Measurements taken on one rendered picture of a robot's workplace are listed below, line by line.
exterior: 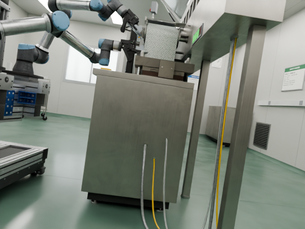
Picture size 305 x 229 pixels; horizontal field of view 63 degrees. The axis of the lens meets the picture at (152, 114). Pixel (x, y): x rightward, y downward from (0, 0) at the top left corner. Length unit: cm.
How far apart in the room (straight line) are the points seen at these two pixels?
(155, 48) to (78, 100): 591
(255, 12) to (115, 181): 123
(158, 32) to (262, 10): 93
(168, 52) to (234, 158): 101
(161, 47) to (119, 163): 90
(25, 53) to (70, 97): 562
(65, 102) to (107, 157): 617
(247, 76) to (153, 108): 66
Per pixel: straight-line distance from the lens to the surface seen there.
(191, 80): 760
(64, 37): 190
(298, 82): 495
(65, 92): 776
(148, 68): 169
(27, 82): 211
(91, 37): 780
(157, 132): 162
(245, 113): 119
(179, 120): 163
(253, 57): 122
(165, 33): 194
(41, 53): 226
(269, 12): 122
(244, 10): 118
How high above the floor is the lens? 72
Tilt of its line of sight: 2 degrees down
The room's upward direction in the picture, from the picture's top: 8 degrees clockwise
